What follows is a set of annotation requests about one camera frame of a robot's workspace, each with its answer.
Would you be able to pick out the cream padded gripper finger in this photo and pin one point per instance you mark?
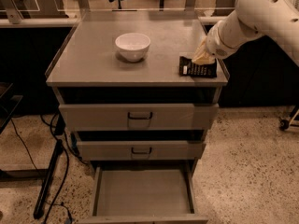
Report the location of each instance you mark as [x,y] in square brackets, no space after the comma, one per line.
[201,56]

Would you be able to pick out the black rxbar chocolate bar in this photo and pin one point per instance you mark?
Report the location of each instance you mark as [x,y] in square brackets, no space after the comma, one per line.
[188,68]

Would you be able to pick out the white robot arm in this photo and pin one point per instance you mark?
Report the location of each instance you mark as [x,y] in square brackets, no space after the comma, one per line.
[250,20]

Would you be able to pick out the top grey drawer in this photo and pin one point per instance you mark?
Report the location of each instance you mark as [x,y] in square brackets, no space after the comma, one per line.
[123,117]

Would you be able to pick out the grey drawer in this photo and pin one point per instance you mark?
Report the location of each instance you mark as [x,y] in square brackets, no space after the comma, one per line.
[123,117]
[140,150]
[160,194]

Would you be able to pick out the grey drawer cabinet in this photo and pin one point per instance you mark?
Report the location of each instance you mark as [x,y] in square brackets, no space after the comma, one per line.
[90,71]

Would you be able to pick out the middle grey drawer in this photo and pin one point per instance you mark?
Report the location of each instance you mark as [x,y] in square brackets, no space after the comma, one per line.
[140,150]

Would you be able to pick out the bottom grey drawer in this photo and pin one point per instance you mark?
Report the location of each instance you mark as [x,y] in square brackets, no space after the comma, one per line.
[160,194]

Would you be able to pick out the white ceramic bowl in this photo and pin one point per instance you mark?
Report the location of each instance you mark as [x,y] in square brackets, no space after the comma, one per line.
[133,47]

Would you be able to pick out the wheeled cart base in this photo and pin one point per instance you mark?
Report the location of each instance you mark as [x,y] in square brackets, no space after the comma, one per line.
[291,121]

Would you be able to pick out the dark side table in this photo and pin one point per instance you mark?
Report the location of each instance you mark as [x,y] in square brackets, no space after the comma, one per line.
[9,101]

